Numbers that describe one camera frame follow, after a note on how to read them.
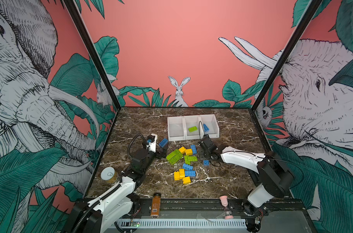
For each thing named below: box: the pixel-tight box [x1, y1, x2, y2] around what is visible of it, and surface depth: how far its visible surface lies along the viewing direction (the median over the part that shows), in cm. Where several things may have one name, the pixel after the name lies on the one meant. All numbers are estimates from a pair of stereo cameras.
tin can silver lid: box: [100, 166, 119, 184], surface depth 81 cm
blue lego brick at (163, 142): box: [159, 137, 169, 148], surface depth 100 cm
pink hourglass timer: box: [219, 195, 234, 220], surface depth 76 cm
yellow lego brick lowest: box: [182, 176, 192, 185], surface depth 83 cm
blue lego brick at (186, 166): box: [182, 163, 194, 171], surface depth 88 cm
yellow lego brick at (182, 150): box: [178, 146, 187, 154], surface depth 95 cm
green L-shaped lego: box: [183, 155, 198, 165], surface depth 92 cm
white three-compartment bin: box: [166, 114, 220, 142], surface depth 107 cm
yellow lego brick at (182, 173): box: [178, 168, 186, 180], surface depth 86 cm
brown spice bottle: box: [150, 192, 162, 217], surface depth 73 cm
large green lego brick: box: [165, 149, 184, 166], surface depth 93 cm
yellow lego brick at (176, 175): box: [174, 170, 180, 181], surface depth 85 cm
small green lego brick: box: [188, 126, 198, 133], surface depth 109 cm
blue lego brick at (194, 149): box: [190, 144, 198, 155], surface depth 95 cm
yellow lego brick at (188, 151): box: [185, 148, 193, 156], surface depth 95 cm
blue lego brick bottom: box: [184, 170, 197, 177], surface depth 87 cm
